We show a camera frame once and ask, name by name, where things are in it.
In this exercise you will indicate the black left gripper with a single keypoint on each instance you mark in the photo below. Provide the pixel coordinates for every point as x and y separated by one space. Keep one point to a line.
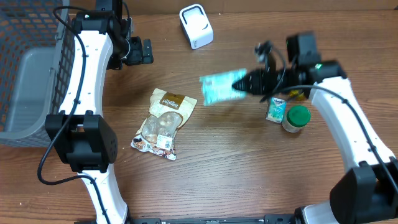
136 56

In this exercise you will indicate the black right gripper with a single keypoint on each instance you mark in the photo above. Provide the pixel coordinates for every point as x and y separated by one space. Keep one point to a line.
257 78

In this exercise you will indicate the Kleenex tissue pack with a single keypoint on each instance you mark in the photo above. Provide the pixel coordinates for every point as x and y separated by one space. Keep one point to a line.
276 110

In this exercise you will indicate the teal wipes pack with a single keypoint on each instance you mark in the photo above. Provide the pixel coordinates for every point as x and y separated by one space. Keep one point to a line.
217 88

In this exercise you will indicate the green lid Knorr jar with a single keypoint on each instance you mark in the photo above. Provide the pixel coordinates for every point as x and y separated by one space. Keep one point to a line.
296 118

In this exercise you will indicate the brown snack pouch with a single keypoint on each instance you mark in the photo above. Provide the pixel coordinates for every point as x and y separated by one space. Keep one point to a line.
168 112

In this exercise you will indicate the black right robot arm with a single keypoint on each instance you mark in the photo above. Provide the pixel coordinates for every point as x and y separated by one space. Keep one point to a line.
368 190

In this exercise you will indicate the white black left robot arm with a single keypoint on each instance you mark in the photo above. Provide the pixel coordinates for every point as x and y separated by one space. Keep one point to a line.
78 132

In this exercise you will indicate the white barcode scanner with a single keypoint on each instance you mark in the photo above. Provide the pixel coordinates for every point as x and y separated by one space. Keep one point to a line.
196 26

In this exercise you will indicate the grey plastic mesh basket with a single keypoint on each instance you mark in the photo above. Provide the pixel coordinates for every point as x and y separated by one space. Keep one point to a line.
37 53

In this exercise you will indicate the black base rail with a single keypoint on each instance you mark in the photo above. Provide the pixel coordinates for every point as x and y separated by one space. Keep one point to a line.
266 219

